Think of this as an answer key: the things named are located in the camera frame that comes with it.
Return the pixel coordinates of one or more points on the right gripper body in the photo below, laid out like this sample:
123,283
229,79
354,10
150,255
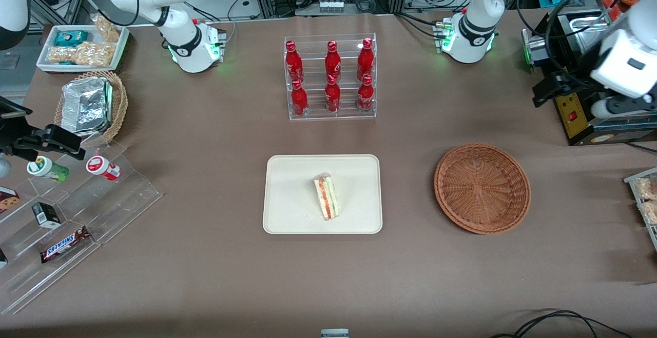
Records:
14,140

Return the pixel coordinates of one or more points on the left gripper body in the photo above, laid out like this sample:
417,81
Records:
579,80

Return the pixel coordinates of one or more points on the triangle sandwich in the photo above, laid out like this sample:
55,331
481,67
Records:
328,199

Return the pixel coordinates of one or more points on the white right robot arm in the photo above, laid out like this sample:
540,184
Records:
177,17

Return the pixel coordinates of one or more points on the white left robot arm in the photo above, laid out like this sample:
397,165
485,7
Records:
477,35

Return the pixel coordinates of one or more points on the white rectangular snack tray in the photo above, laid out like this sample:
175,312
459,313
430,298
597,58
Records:
46,63

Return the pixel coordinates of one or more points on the tan wicker basket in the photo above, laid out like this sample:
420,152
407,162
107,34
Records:
119,107

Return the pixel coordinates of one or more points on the tray with rice snacks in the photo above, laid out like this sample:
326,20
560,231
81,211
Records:
632,179

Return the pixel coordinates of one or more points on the brown round wicker basket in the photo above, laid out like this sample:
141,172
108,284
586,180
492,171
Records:
482,189

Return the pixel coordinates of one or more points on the cream plastic tray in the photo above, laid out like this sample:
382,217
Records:
292,199

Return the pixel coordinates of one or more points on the green white snack cup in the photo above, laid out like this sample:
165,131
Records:
47,168

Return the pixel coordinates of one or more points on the black food warmer cabinet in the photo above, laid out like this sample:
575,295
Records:
579,125

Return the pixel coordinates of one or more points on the red white snack cup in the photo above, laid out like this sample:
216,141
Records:
102,167

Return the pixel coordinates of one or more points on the stainless steel pan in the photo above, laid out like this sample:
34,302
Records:
590,25

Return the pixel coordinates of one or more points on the small black carton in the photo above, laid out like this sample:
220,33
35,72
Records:
47,216

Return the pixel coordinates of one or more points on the clear acrylic stepped stand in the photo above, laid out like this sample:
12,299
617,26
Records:
118,199

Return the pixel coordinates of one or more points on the brown cookie box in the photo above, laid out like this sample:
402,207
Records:
7,200

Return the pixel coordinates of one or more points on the clear bag of nut brittle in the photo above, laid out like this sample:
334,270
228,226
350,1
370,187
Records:
82,55

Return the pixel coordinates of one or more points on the teal snack packet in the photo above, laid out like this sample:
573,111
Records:
71,38

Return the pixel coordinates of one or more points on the snickers chocolate bar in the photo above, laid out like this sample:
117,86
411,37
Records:
65,244

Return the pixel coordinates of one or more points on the small clear snack bag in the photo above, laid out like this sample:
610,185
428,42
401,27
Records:
107,29

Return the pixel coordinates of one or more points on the clear bag of crackers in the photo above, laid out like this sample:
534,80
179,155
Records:
650,214
648,189

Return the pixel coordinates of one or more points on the red cola bottle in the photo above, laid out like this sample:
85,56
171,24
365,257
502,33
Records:
365,61
293,63
300,102
332,63
332,97
365,97

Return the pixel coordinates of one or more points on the white power strip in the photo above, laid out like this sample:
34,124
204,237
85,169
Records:
331,5

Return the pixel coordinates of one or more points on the clear acrylic bottle rack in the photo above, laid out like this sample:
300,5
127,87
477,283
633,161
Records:
313,71

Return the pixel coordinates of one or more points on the small grey device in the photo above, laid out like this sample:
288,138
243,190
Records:
334,334

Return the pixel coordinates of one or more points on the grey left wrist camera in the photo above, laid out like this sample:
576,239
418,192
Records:
616,107

